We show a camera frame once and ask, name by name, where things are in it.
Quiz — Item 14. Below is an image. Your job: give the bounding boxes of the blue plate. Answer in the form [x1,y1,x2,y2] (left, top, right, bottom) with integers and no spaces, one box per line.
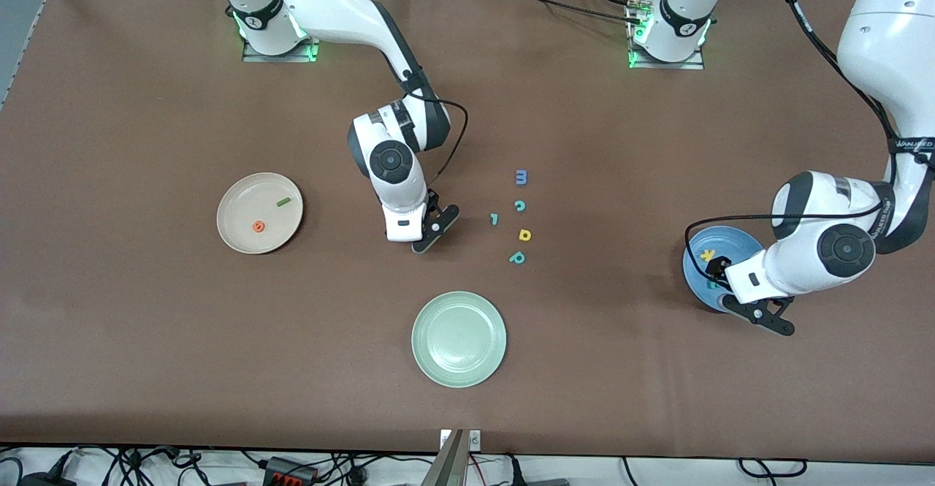
[682,225,764,313]

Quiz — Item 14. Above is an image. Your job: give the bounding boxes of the pale green plate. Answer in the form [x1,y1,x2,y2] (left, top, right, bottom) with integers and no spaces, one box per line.
[411,291,508,389]

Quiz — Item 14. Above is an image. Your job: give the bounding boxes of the beige brown plate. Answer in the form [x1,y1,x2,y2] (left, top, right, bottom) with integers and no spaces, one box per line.
[216,172,305,255]

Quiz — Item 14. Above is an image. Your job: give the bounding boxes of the brown table mat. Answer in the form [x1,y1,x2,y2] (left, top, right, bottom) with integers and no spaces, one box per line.
[0,0,935,465]

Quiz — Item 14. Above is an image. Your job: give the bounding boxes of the grey metal bar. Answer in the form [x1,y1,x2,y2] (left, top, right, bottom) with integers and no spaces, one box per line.
[422,429,468,486]

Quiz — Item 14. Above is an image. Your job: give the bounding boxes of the black power strip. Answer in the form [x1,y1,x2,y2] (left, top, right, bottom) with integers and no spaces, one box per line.
[263,457,320,486]

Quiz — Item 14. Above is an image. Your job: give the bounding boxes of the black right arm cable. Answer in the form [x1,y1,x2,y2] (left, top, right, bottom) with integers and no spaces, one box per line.
[398,69,469,189]

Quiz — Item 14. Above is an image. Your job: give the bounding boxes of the black cable loop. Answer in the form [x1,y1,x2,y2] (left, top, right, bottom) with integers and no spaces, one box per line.
[736,457,809,479]

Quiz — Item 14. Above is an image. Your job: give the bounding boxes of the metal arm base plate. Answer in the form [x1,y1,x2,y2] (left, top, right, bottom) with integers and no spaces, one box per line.
[243,33,320,63]
[627,0,706,70]

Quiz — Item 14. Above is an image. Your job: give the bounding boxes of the tangled black cable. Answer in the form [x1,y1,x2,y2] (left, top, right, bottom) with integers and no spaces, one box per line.
[0,446,264,486]

